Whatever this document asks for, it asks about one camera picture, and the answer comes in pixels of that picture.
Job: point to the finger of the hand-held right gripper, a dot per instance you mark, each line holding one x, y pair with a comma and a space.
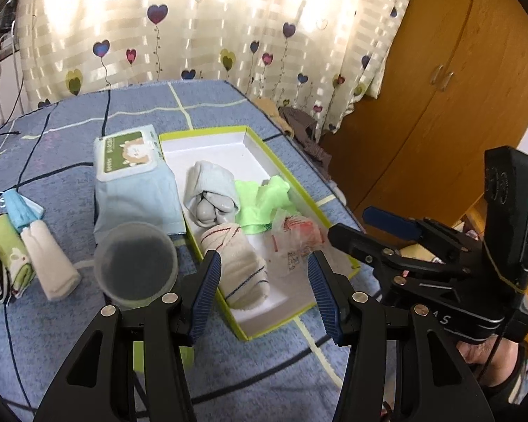
356, 246
389, 220

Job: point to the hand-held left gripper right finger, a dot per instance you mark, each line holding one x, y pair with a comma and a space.
323, 303

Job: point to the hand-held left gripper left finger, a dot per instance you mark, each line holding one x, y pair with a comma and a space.
207, 294

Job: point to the beige striped sock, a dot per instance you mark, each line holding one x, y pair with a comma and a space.
233, 263

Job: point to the clear plastic packet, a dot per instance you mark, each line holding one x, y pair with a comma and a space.
295, 237

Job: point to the bright green cloth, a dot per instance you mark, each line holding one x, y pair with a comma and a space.
255, 206

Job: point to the grey sock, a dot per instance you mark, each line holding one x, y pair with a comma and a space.
211, 184

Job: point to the green cardboard box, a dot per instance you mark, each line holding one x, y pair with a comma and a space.
211, 149

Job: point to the white towel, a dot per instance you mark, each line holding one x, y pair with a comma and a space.
48, 263

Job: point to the green towel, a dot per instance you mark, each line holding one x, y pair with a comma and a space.
6, 237

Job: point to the person's right hand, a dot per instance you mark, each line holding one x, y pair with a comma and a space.
488, 360

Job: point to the green plastic bottle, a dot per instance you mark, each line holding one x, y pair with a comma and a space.
187, 356

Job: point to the clear plastic jar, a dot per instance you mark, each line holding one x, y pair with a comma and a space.
136, 263

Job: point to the wooden wardrobe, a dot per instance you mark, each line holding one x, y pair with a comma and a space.
422, 118

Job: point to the brown garment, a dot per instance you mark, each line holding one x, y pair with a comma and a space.
308, 140

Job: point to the wet wipes pack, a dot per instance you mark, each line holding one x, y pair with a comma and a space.
132, 193

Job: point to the tan cloth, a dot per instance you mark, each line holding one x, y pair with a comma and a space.
268, 107

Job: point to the blue face mask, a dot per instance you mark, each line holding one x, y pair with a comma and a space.
20, 209

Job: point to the heart print curtain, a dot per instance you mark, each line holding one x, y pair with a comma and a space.
202, 30

